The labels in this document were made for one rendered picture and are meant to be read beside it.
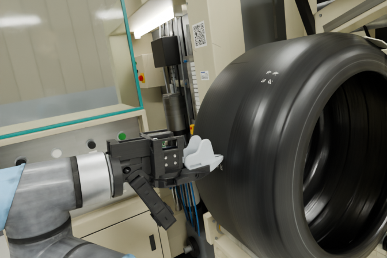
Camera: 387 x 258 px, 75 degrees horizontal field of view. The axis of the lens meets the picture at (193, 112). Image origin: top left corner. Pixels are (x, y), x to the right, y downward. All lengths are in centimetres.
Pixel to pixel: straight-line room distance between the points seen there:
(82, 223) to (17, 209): 74
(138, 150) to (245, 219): 24
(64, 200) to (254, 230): 32
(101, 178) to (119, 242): 82
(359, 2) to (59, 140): 109
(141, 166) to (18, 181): 16
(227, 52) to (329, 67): 38
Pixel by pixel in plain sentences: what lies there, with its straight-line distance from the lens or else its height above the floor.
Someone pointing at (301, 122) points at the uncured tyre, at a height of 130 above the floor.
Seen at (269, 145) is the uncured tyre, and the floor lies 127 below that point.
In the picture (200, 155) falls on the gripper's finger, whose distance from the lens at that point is 45.
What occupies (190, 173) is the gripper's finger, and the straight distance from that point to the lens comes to 42.
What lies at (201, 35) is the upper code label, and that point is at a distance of 84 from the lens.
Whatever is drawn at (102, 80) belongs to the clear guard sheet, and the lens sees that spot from 103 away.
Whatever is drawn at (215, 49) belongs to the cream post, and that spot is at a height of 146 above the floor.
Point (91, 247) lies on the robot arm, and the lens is 37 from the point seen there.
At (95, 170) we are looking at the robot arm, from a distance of 38.
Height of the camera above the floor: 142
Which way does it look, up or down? 11 degrees down
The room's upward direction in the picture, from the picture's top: 8 degrees counter-clockwise
